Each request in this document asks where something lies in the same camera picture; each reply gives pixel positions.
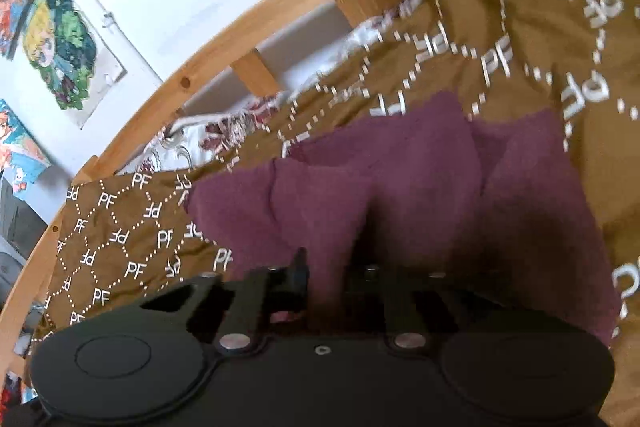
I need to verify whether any white wall pipe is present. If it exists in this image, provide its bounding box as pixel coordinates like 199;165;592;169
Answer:
75;0;163;87

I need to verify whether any floral white bed sheet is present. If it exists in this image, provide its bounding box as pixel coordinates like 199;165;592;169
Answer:
119;0;419;174

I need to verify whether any wooden bed rail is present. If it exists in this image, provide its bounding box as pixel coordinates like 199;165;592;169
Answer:
0;0;476;377

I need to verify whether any anime girl green poster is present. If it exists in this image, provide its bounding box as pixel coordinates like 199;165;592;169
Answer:
23;0;126;129

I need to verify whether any maroon long-sleeve sweater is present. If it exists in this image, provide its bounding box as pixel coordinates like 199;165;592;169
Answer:
184;92;620;343

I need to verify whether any brown patterned PF duvet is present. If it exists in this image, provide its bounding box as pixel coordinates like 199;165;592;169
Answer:
29;0;640;427

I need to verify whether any orange blue anime poster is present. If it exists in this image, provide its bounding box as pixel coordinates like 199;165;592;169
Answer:
0;100;51;200

